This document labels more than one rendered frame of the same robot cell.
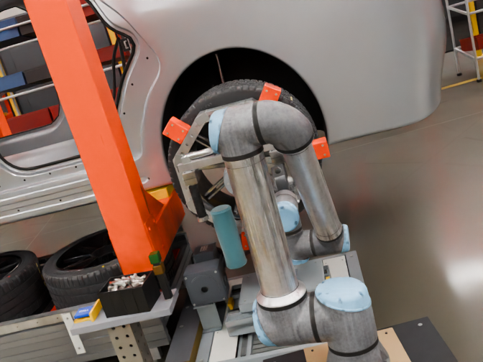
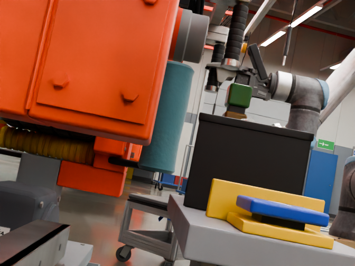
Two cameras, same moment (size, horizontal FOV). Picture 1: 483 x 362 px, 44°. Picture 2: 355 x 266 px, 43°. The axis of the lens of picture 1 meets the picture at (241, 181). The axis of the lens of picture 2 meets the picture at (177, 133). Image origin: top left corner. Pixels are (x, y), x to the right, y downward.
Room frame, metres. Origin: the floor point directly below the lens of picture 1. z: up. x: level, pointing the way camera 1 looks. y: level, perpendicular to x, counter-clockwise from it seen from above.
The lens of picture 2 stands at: (2.49, 1.18, 0.49)
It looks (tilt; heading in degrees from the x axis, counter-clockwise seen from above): 5 degrees up; 259
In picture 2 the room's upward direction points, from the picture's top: 11 degrees clockwise
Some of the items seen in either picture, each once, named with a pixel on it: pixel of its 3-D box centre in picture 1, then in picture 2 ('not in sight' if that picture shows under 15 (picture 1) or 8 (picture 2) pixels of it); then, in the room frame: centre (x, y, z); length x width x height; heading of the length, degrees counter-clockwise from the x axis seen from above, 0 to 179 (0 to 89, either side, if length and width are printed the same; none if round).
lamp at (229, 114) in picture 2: (159, 268); (233, 124); (2.25, 0.42, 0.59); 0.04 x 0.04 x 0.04; 81
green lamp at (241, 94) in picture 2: (154, 257); (238, 96); (2.25, 0.42, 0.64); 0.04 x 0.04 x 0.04; 81
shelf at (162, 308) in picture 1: (125, 311); (237, 226); (2.28, 0.61, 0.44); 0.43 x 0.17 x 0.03; 81
